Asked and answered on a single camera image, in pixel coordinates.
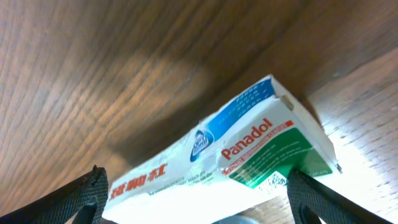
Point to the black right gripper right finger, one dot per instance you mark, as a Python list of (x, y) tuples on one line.
[(313, 202)]

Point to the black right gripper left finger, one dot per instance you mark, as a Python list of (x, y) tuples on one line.
[(83, 199)]

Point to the white green Panadol box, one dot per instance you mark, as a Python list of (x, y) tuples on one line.
[(238, 157)]

